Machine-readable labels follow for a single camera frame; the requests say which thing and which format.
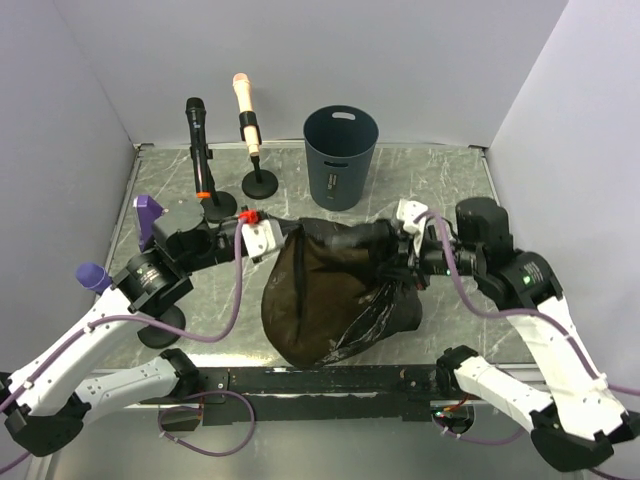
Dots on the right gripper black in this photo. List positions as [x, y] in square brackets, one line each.
[421, 280]

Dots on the black plastic trash bag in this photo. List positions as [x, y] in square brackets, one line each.
[334, 292]

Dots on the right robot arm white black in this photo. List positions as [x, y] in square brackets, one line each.
[575, 423]

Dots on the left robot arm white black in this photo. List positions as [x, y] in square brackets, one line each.
[50, 400]

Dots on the dark blue trash bin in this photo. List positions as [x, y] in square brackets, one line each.
[339, 144]

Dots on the purple wedge shaped box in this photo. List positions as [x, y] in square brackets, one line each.
[147, 210]

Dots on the black stand of pink microphone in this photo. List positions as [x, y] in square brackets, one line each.
[260, 183]

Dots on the purple microphone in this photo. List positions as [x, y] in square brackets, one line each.
[92, 277]

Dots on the pink beige microphone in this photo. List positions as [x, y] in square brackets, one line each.
[249, 127]

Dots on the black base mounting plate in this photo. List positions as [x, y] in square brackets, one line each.
[223, 410]

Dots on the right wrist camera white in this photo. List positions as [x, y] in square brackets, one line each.
[410, 217]

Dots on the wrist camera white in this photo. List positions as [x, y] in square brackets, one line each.
[410, 217]
[261, 234]

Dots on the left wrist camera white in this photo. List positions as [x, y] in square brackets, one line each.
[261, 234]

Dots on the aluminium front rail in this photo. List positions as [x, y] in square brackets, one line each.
[177, 381]

